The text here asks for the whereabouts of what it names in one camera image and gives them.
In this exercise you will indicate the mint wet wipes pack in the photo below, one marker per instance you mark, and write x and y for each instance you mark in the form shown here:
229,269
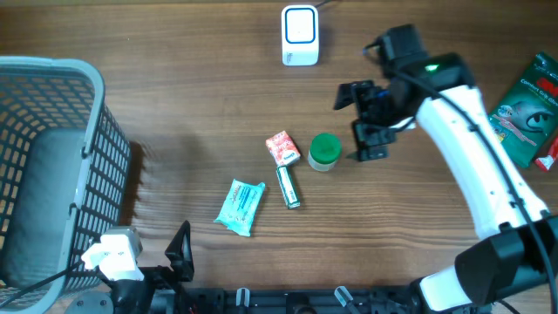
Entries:
239,208

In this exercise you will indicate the grey plastic mesh basket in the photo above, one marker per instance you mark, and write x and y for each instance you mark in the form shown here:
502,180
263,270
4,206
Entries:
64,165

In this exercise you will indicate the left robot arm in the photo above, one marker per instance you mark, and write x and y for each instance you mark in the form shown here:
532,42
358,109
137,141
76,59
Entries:
135,289

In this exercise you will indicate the green glove package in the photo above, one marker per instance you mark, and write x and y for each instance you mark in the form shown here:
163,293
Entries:
527,114

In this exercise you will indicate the green lidded jar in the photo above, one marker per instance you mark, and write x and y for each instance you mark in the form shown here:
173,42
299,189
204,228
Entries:
325,151

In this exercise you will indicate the red patterned small box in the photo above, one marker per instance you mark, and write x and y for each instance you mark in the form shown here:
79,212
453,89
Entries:
283,149

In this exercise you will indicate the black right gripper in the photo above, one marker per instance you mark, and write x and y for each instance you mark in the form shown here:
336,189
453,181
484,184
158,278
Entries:
360,89

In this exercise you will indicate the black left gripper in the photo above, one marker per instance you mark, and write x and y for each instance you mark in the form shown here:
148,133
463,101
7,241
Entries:
181,262

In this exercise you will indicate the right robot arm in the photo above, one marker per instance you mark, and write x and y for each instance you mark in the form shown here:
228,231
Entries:
517,246

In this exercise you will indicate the black mounting rail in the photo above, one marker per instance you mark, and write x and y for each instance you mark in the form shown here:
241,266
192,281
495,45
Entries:
305,301

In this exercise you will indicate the green white small tube box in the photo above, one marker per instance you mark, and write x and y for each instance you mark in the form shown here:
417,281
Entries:
288,188

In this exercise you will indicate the white barcode scanner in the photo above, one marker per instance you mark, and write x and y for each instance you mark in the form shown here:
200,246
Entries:
300,35

